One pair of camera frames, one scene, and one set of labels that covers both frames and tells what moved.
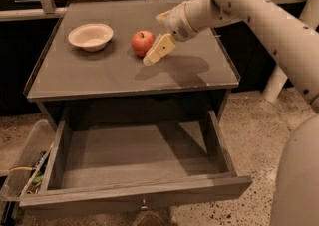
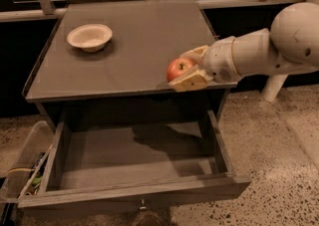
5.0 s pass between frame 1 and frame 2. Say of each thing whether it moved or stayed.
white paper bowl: stayed
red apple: moved
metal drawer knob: stayed
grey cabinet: stayed
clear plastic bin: stayed
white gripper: moved
